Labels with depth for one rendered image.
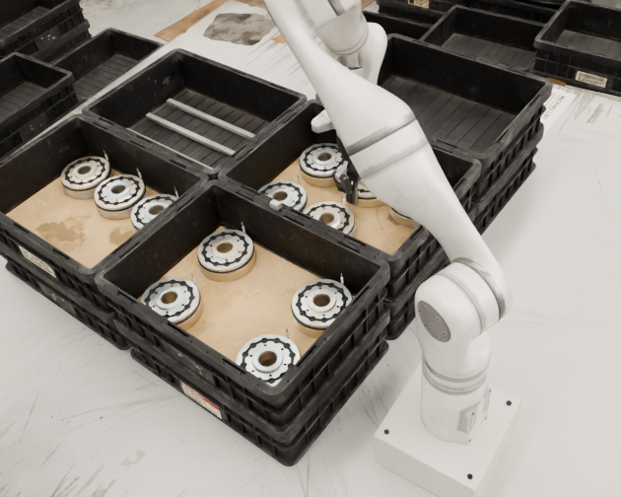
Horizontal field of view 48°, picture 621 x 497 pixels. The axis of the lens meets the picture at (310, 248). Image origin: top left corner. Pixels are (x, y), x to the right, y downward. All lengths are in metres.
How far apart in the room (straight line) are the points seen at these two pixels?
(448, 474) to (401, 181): 0.46
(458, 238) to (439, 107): 0.78
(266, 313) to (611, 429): 0.60
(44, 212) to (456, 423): 0.92
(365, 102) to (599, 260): 0.79
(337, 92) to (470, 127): 0.76
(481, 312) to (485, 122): 0.78
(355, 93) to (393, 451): 0.56
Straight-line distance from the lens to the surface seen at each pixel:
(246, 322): 1.19
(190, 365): 1.14
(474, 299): 0.85
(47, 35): 2.86
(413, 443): 1.10
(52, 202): 1.54
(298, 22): 0.84
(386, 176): 0.82
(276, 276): 1.25
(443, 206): 0.84
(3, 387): 1.43
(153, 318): 1.11
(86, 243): 1.42
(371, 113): 0.82
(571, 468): 1.22
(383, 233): 1.31
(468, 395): 0.99
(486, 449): 1.11
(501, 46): 2.72
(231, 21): 2.27
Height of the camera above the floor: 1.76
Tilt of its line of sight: 46 degrees down
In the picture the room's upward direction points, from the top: 7 degrees counter-clockwise
